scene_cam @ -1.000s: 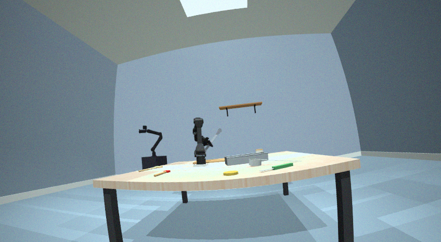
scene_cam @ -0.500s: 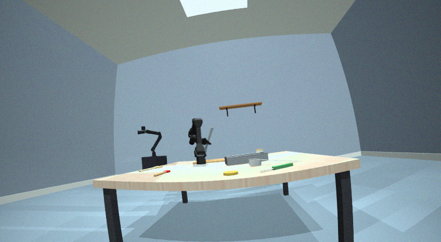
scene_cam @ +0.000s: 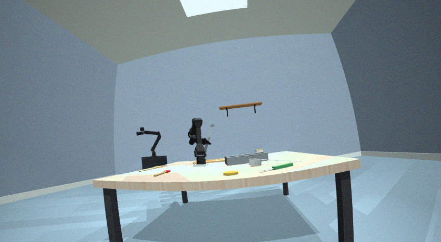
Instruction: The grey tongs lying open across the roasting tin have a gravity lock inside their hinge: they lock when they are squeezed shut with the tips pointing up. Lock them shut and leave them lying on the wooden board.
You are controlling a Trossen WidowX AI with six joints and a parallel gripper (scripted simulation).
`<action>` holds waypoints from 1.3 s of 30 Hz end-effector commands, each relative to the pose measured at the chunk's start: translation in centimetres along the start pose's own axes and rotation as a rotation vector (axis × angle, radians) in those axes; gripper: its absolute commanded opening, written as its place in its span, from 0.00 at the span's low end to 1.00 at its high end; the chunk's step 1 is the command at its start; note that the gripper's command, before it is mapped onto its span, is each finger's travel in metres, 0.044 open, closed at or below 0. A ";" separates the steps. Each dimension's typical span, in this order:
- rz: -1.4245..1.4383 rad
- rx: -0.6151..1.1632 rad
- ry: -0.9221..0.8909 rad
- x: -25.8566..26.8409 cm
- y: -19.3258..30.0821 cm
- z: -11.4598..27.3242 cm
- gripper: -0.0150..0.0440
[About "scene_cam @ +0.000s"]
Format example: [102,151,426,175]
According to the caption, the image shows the yellow flat disc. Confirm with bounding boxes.
[223,171,239,176]

